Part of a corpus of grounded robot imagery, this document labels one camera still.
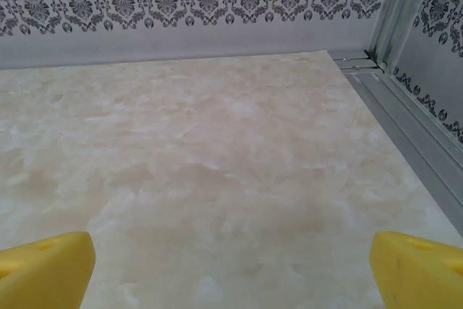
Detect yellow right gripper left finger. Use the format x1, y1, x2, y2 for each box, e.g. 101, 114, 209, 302
0, 231, 97, 309

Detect aluminium frame post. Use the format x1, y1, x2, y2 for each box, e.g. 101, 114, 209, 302
365, 0, 435, 71

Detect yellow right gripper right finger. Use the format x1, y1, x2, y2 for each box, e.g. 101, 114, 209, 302
372, 230, 463, 309

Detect aluminium side rails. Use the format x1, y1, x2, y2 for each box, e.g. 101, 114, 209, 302
332, 51, 463, 237

